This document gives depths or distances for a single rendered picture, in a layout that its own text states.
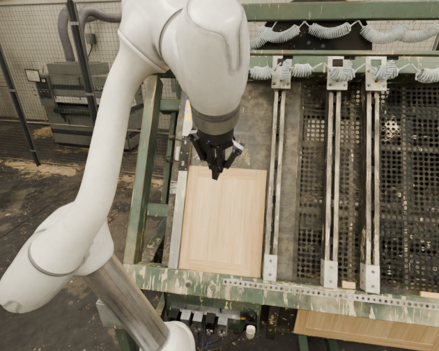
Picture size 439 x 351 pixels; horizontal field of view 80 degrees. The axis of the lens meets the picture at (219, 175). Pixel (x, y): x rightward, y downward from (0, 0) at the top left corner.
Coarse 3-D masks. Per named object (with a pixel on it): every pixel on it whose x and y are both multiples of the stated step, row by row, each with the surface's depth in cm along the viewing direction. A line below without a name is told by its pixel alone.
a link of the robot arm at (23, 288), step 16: (32, 240) 56; (16, 256) 55; (16, 272) 49; (32, 272) 48; (0, 288) 52; (16, 288) 49; (32, 288) 49; (48, 288) 50; (16, 304) 52; (32, 304) 52
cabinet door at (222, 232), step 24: (192, 168) 148; (192, 192) 146; (216, 192) 144; (240, 192) 143; (264, 192) 141; (192, 216) 144; (216, 216) 142; (240, 216) 141; (192, 240) 142; (216, 240) 140; (240, 240) 139; (192, 264) 140; (216, 264) 138; (240, 264) 137
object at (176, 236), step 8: (184, 120) 150; (192, 120) 150; (184, 128) 150; (184, 176) 145; (184, 184) 145; (176, 192) 144; (184, 192) 144; (176, 200) 144; (184, 200) 143; (176, 208) 143; (184, 208) 145; (176, 216) 142; (176, 224) 142; (176, 232) 141; (176, 240) 140; (176, 248) 140; (176, 256) 139; (176, 264) 139
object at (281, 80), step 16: (272, 64) 142; (288, 64) 141; (272, 80) 140; (288, 80) 139; (272, 112) 146; (272, 128) 140; (272, 144) 139; (272, 160) 138; (272, 176) 136; (272, 192) 135; (272, 208) 137; (272, 224) 136; (272, 240) 135; (272, 256) 130; (272, 272) 129
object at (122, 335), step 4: (116, 332) 131; (120, 332) 130; (124, 332) 130; (116, 336) 133; (120, 336) 132; (124, 336) 131; (128, 336) 133; (120, 340) 134; (124, 340) 133; (128, 340) 134; (132, 340) 139; (120, 344) 135; (124, 344) 135; (128, 344) 134; (132, 344) 139; (120, 348) 137; (124, 348) 137; (128, 348) 136; (132, 348) 139; (136, 348) 144
